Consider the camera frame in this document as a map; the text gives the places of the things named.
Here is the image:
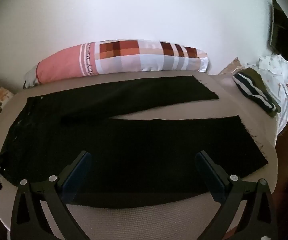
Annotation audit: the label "green striped folded garment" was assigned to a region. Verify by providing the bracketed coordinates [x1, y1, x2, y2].
[233, 67, 281, 118]

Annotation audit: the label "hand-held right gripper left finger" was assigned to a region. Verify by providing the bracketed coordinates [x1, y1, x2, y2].
[10, 151, 92, 240]

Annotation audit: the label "pink checkered bolster pillow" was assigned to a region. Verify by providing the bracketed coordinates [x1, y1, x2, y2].
[23, 39, 209, 89]

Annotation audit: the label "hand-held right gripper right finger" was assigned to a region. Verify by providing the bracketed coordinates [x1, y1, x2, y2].
[195, 151, 278, 240]

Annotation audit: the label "white patterned cloth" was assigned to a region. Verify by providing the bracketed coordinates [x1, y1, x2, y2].
[244, 54, 288, 138]

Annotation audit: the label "beige bed mat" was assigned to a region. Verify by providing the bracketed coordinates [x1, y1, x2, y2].
[0, 70, 278, 240]

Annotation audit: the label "black pants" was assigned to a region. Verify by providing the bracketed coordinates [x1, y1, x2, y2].
[2, 75, 269, 208]

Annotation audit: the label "dark framed wall panel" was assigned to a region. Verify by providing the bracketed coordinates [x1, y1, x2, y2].
[269, 0, 288, 63]

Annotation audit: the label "brown wooden board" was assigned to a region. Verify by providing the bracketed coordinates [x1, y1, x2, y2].
[219, 57, 246, 75]

